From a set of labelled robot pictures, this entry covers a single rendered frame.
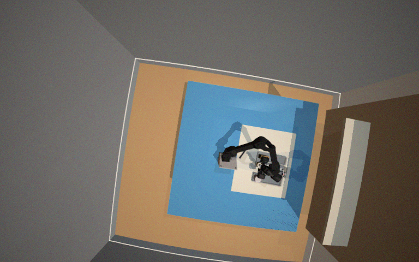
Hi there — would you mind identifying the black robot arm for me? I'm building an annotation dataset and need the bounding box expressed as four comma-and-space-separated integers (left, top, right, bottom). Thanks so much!
222, 136, 283, 182

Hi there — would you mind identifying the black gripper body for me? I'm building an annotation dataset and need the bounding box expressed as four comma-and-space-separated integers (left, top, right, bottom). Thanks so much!
257, 156, 269, 179

